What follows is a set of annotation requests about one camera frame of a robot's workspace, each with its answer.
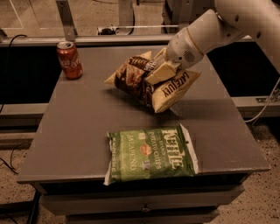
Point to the white power strip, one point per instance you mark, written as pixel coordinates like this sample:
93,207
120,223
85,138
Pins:
106,31

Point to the round metal drawer knob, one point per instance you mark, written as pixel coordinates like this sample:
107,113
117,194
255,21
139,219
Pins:
145,208

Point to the brown Late July chip bag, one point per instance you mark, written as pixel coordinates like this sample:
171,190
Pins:
130,78

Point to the green Kettle jalapeno chip bag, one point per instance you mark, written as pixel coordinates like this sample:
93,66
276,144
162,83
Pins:
151,154

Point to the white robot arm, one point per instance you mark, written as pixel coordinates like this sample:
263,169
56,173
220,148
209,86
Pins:
228,21

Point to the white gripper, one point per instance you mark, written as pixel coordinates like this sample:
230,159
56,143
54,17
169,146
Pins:
181,49

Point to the grey metal window rail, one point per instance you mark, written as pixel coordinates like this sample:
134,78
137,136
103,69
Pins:
47,22

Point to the red Coca-Cola can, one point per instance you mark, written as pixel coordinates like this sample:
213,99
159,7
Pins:
69,60

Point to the grey drawer cabinet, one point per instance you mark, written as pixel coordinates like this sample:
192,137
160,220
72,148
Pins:
101,157

